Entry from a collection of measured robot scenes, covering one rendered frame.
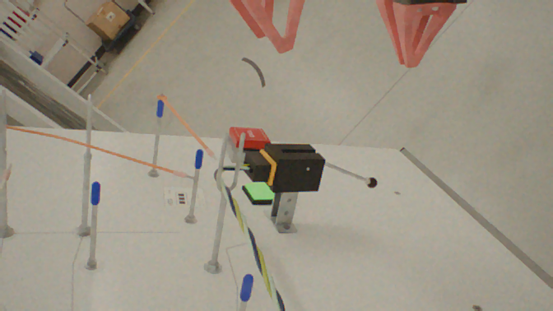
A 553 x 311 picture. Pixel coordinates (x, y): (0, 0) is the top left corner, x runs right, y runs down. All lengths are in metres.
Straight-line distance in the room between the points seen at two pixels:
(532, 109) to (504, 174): 0.27
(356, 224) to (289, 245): 0.11
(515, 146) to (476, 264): 1.40
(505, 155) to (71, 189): 1.64
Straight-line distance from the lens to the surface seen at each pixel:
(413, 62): 0.62
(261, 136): 0.77
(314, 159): 0.59
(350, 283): 0.56
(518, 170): 1.98
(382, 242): 0.65
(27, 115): 1.09
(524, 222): 1.86
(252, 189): 0.67
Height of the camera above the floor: 1.46
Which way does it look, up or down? 30 degrees down
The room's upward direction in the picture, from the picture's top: 49 degrees counter-clockwise
